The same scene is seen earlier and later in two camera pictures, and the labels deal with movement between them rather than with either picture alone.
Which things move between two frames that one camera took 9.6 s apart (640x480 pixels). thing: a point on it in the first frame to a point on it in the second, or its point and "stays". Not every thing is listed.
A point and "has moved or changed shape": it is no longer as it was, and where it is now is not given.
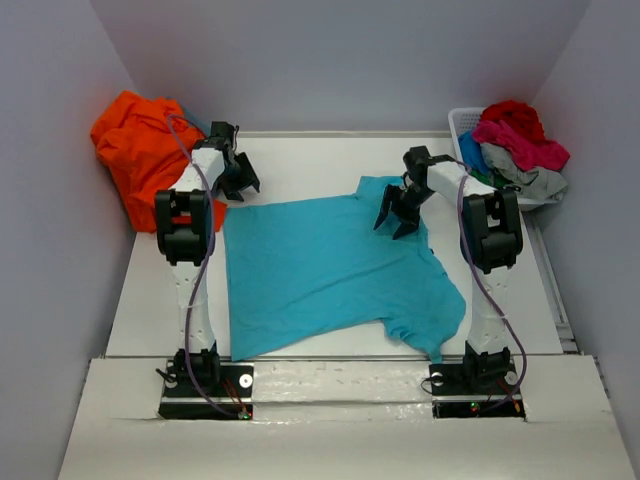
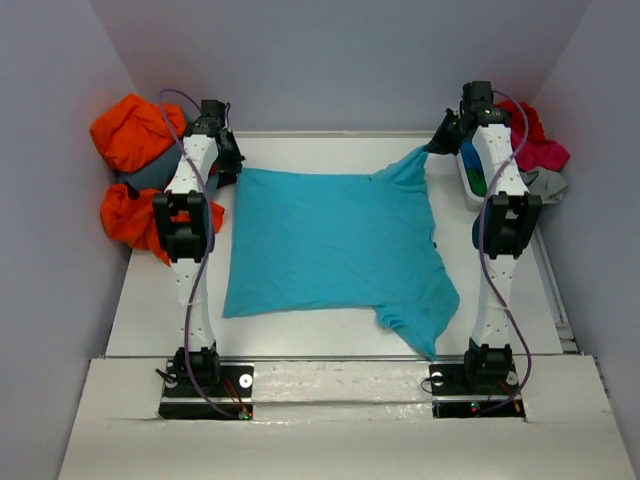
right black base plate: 456,394 stays
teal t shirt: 301,272 has moved or changed shape
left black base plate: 231,396 stays
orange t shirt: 145,144 has moved or changed shape
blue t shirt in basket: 472,152 stays
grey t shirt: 542,184 stays
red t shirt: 521,117 stays
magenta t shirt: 528,153 stays
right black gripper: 393,193 to 440,143
